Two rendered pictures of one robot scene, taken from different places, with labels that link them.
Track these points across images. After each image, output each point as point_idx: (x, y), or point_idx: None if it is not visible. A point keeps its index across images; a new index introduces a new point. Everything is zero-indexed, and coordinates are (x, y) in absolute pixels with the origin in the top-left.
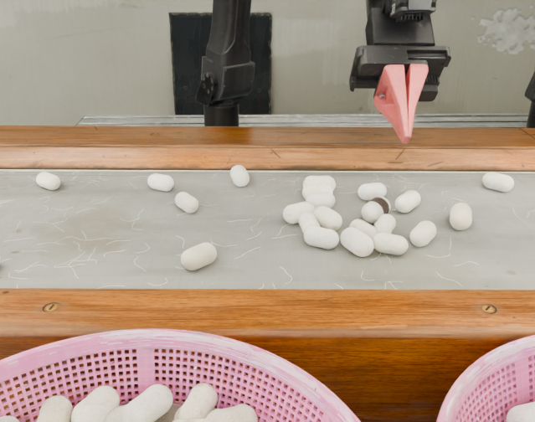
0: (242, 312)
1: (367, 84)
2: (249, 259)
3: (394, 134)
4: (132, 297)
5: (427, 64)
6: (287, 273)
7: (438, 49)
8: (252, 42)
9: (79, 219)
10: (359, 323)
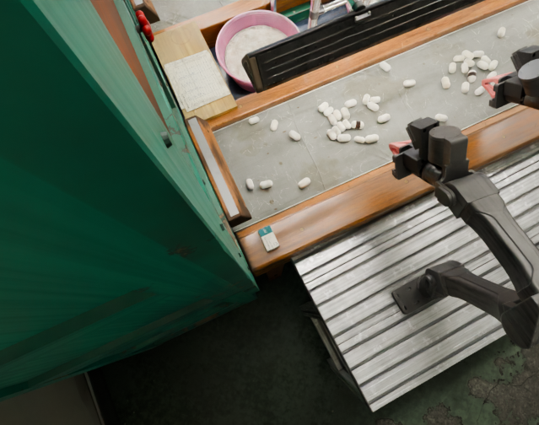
0: (474, 8)
1: None
2: (489, 42)
3: (498, 141)
4: (498, 3)
5: (498, 78)
6: (477, 40)
7: (501, 82)
8: None
9: None
10: (450, 14)
